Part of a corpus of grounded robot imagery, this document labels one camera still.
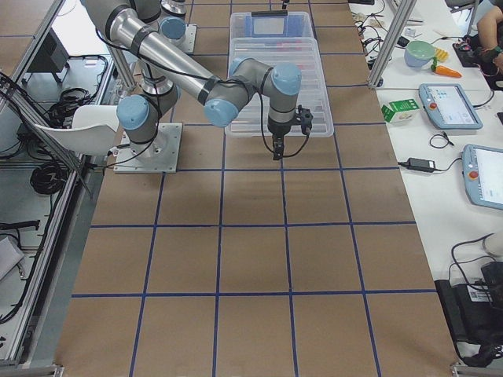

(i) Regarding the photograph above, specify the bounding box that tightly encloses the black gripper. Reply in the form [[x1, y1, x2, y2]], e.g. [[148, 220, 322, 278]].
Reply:
[[267, 112, 296, 160]]

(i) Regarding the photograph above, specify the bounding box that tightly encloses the clear plastic box lid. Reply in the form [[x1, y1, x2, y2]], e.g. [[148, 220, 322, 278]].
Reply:
[[229, 37, 333, 137]]

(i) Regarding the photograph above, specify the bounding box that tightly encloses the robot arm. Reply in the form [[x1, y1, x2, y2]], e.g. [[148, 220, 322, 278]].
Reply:
[[83, 1, 312, 160], [160, 0, 187, 41]]

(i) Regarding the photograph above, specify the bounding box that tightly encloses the clear plastic storage box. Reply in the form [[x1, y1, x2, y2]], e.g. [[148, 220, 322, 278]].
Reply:
[[229, 11, 314, 42]]

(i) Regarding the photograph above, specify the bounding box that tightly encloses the green white carton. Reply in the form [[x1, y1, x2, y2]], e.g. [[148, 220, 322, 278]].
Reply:
[[381, 98, 420, 123]]

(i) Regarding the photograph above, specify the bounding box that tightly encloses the black power brick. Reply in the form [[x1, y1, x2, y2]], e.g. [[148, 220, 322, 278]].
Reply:
[[407, 158, 436, 173]]

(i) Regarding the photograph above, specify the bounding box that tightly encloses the green bowl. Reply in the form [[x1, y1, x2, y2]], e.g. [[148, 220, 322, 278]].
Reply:
[[404, 40, 435, 68]]

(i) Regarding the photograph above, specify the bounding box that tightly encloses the teach pendant tablet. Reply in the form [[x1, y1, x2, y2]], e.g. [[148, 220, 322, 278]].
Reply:
[[418, 83, 483, 130], [461, 144, 502, 210]]

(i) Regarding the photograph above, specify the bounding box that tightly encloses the orange toy carrot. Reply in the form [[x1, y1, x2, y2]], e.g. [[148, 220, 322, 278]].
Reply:
[[431, 59, 462, 79]]

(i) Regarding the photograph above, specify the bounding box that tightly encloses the yellow toy corn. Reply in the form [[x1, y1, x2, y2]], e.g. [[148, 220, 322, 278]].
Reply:
[[435, 48, 449, 63]]

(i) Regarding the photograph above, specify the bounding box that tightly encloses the white chair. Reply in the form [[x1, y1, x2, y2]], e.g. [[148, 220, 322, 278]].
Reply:
[[35, 105, 119, 156]]

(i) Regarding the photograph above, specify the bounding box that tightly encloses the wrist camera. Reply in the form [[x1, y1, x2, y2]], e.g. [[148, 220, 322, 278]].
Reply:
[[296, 104, 313, 137]]

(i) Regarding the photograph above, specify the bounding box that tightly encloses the black box latch handle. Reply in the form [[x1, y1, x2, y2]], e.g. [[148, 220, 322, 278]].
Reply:
[[251, 10, 288, 17]]

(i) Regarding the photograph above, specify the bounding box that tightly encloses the aluminium frame post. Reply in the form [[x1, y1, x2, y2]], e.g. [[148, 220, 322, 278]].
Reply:
[[368, 0, 417, 89]]

